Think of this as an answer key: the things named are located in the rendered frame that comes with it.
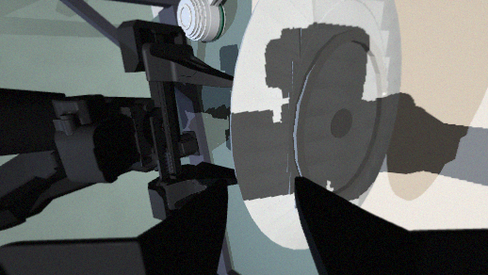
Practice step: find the cream rectangular mat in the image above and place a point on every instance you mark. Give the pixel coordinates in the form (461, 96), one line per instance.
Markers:
(435, 172)

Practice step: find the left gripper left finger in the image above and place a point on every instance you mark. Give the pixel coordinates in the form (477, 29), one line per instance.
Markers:
(192, 246)

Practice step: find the white round platter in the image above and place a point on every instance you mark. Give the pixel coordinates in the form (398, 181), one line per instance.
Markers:
(315, 94)

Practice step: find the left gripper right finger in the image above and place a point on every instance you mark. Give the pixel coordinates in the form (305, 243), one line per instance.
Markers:
(345, 239)

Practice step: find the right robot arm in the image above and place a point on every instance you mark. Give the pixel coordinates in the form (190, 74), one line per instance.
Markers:
(98, 150)

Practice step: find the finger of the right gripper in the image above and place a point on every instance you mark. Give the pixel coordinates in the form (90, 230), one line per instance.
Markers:
(182, 189)
(169, 62)

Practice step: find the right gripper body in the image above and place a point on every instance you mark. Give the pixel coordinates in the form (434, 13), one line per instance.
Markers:
(158, 114)

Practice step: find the white espresso cup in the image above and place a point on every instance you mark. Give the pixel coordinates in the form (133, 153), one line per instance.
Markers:
(202, 20)

